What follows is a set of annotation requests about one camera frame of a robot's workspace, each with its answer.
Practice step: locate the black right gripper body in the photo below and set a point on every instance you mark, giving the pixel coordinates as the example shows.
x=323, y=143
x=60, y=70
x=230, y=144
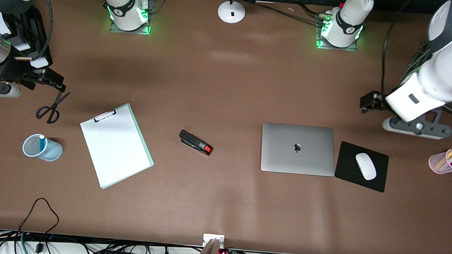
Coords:
x=20, y=71

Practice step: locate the blue marker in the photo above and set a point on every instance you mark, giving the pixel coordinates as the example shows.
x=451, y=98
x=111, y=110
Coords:
x=41, y=142

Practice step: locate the silver laptop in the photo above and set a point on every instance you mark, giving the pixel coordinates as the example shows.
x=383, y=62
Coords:
x=279, y=146

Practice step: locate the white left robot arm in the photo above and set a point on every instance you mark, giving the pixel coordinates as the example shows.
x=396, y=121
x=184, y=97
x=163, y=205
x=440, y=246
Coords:
x=445, y=77

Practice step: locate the black desk file rack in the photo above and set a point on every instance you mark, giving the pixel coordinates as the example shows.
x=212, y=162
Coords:
x=35, y=29

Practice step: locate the black mesh desk organizer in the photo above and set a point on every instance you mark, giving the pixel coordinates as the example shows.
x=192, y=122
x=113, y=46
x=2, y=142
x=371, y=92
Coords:
x=418, y=62

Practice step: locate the white computer mouse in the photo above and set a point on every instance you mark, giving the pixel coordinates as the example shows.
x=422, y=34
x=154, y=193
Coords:
x=366, y=166

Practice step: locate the black mouse pad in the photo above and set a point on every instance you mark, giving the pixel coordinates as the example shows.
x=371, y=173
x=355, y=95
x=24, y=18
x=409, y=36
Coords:
x=347, y=166

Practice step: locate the blue mesh pen cup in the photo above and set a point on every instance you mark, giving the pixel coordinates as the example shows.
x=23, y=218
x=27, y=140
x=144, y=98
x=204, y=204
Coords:
x=52, y=151

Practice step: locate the yellow pen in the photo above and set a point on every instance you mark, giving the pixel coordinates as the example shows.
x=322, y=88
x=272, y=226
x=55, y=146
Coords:
x=443, y=162

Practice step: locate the pink mesh pen cup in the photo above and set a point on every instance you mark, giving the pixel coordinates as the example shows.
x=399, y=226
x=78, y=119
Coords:
x=439, y=165

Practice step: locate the white paper sheet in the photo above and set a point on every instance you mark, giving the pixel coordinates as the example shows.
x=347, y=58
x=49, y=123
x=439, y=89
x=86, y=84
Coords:
x=116, y=151

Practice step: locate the green clipboard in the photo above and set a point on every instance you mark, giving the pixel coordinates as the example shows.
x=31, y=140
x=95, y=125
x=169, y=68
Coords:
x=146, y=153

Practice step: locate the black stapler red tip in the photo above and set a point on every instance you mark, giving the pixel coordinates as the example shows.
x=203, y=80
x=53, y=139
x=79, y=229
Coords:
x=193, y=141

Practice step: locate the white round stand base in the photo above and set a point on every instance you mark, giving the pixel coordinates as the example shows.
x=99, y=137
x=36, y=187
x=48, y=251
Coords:
x=231, y=11

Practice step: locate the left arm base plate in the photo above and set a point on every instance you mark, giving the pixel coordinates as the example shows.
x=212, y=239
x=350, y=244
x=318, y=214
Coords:
x=352, y=47

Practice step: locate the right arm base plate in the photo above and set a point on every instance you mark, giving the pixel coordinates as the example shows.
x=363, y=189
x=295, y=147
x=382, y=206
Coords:
x=147, y=28

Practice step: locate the white table edge bracket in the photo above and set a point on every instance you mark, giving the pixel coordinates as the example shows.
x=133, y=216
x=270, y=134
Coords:
x=208, y=238

